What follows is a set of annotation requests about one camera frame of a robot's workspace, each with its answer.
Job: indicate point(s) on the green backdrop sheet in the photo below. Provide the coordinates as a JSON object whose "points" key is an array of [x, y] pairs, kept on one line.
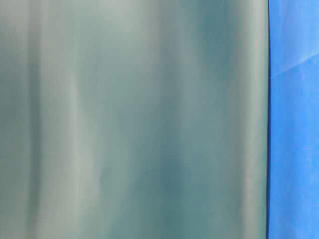
{"points": [[133, 119]]}

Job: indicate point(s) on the blue table cloth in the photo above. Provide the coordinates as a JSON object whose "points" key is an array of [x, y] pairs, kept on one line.
{"points": [[294, 120]]}

